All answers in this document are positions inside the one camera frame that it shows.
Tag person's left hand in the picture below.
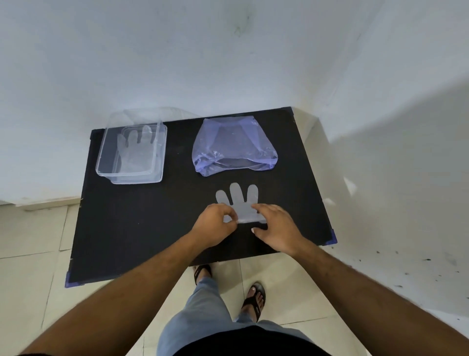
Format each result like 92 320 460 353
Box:
190 203 239 251

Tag person's right hand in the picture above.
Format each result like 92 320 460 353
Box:
251 203 310 257

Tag clear disposable glove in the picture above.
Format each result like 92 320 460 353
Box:
215 182 267 224
116 125 159 173

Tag clear bluish plastic bag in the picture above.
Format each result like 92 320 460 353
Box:
192 115 278 178

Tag clear plastic container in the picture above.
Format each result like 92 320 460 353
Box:
95 108 168 185

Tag person's left forearm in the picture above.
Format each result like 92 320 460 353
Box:
18 234 206 356

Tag person's right forearm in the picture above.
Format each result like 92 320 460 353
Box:
293 245 469 356

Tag black sandal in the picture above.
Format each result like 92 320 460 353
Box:
193 264 213 286
240 281 267 323

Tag grey-blue shorts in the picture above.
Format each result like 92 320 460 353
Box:
156 277 312 356

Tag black shirt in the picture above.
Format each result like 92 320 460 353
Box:
175 324 330 356

